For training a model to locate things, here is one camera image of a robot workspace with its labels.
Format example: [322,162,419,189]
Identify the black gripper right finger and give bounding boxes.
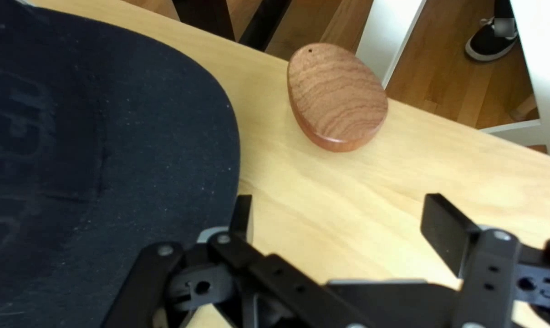
[419,191,550,328]

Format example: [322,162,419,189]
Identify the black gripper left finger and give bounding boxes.
[100,193,373,328]

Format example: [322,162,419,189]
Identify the brown wooden oval object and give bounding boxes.
[286,42,390,153]

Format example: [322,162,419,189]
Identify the black baseball cap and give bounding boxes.
[0,0,242,328]

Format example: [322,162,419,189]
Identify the white furniture panel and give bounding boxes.
[481,0,550,162]

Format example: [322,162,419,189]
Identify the black sneaker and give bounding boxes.
[464,15,519,64]

